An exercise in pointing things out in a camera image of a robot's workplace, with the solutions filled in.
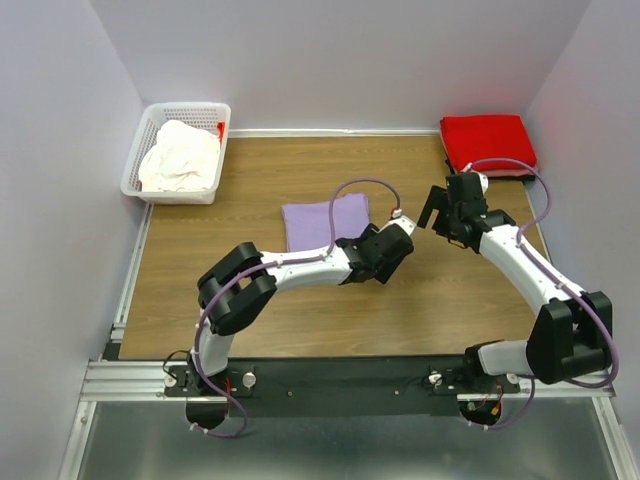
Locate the white plastic laundry basket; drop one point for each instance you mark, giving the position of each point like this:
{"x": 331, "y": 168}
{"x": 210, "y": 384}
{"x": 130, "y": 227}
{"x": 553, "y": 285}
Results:
{"x": 202, "y": 115}

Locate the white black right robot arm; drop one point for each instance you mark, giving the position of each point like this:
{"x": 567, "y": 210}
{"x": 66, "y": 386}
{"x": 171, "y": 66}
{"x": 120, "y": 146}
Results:
{"x": 572, "y": 333}

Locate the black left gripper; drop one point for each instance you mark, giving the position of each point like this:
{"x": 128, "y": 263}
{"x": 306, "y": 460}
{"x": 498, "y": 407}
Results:
{"x": 387, "y": 268}

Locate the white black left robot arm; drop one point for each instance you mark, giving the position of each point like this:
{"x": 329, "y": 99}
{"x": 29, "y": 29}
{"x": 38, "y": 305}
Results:
{"x": 233, "y": 293}

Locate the folded pink t shirt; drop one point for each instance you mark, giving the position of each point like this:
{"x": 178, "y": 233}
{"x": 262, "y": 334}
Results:
{"x": 511, "y": 174}

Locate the purple t shirt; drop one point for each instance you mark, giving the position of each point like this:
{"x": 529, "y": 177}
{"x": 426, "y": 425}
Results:
{"x": 307, "y": 225}

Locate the white crumpled t shirt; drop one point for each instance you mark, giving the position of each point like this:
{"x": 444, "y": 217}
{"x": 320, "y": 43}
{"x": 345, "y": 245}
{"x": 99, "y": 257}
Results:
{"x": 183, "y": 159}

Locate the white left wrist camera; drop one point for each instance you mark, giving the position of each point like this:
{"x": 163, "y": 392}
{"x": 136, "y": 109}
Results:
{"x": 401, "y": 220}

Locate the red garment in basket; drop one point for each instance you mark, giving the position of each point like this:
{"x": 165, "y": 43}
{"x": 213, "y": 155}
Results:
{"x": 222, "y": 128}

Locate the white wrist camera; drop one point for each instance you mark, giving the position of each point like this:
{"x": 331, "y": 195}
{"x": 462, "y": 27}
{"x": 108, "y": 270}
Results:
{"x": 484, "y": 181}
{"x": 401, "y": 220}

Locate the aluminium frame rail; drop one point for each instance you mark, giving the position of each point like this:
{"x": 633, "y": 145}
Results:
{"x": 126, "y": 427}

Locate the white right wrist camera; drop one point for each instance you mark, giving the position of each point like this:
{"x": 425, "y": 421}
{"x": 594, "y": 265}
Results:
{"x": 484, "y": 181}

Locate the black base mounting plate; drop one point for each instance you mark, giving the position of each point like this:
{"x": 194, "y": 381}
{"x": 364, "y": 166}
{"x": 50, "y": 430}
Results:
{"x": 435, "y": 385}

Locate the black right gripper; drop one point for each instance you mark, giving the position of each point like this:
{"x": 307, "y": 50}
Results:
{"x": 437, "y": 199}

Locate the folded red t shirt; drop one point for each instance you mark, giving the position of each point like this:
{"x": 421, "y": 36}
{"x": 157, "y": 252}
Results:
{"x": 468, "y": 139}

